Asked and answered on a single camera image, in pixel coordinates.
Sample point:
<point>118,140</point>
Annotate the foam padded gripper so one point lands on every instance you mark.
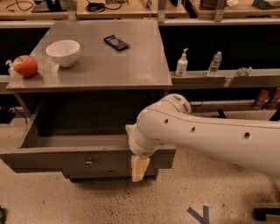
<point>138,150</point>

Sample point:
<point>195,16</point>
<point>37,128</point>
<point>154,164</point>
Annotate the grey top drawer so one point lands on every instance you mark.
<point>75,133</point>

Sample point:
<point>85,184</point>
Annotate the grey drawer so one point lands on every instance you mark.
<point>75,133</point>
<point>99,174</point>

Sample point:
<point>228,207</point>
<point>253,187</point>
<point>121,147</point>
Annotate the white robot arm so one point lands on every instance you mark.
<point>251,144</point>

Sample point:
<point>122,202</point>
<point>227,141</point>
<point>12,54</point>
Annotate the grey bottom drawer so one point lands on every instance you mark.
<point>99,174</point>

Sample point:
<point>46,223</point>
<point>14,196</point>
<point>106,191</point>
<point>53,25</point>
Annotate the grey drawer cabinet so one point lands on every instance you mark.
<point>101,72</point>

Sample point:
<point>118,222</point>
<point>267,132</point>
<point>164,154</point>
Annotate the white pump lotion bottle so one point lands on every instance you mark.
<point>182,64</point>

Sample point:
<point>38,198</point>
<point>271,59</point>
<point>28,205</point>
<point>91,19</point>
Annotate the black snack packet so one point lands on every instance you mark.
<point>116,43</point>

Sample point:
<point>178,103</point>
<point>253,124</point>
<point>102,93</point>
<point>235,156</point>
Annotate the black chair base foot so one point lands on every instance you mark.
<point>261,213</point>

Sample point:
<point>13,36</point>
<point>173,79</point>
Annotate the clear plastic water bottle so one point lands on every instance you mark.
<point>215,64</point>

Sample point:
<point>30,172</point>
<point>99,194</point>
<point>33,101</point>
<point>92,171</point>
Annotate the white ceramic bowl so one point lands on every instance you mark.
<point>64,52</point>

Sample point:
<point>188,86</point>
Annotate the crumpled wrapper on ledge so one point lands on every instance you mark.
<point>244,71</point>

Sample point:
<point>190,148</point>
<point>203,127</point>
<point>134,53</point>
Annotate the orange bottles under ledge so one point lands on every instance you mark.
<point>267,99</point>

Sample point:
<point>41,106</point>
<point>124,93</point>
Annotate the red apple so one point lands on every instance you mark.
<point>25,65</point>

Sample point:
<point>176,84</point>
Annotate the small sanitizer bottle behind apple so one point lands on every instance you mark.
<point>10,68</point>

